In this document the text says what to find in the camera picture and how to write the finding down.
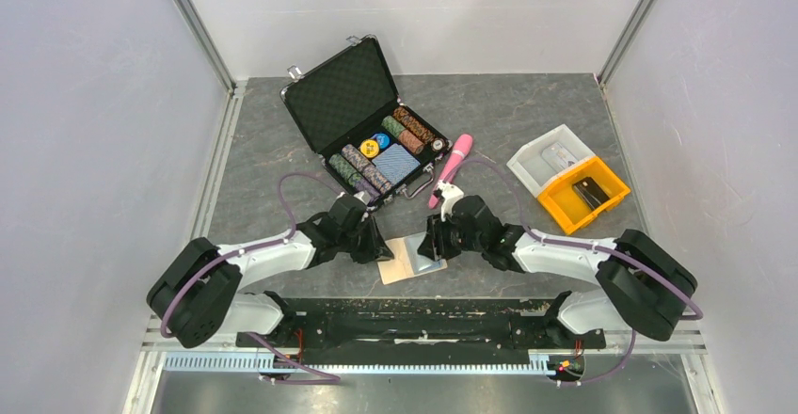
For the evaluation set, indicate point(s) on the loose black white chips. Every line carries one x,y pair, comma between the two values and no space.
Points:
439,144

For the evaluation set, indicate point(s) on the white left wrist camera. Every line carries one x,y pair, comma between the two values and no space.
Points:
366,199

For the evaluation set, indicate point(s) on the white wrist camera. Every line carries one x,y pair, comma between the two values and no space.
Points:
448,195
366,199

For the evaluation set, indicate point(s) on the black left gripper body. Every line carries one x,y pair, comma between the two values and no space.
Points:
352,242

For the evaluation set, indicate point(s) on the white plastic bin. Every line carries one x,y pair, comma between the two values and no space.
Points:
539,162

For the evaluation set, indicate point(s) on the black card in yellow bin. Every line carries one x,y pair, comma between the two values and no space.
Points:
590,192

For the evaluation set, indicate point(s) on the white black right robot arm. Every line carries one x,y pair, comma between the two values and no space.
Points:
639,285

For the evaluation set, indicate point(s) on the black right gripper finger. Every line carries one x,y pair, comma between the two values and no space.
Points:
435,227
430,249

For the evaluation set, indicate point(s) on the blue playing card deck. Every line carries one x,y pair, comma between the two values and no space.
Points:
394,167

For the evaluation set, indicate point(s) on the yellow plastic bin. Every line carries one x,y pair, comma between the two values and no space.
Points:
577,196

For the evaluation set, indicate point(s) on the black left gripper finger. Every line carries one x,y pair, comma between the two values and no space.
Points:
371,253
375,240

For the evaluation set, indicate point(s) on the white slotted cable duct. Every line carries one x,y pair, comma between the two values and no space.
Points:
266,363

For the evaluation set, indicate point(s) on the pink cylindrical device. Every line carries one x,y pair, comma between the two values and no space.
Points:
459,152

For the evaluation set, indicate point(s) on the blue dealer button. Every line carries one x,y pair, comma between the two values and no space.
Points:
383,140

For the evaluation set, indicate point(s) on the blue orange chip stack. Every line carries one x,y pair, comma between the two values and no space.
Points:
367,169

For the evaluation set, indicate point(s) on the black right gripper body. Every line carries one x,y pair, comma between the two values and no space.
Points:
466,241

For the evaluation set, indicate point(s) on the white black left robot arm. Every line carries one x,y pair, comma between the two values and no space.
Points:
202,293

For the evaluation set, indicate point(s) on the green red chip stack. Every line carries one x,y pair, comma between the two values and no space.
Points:
403,135

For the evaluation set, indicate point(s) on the orange black chip stack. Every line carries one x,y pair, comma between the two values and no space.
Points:
410,122

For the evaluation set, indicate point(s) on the green purple chip stack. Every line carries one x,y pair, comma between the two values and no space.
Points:
353,177

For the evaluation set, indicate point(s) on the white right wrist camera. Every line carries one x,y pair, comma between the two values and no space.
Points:
448,195

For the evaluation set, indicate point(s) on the white card in white bin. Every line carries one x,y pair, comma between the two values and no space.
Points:
558,157

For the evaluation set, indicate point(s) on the black poker chip case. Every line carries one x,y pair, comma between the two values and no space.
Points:
343,101

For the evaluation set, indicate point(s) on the beige leather card holder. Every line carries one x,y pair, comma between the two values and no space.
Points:
407,263

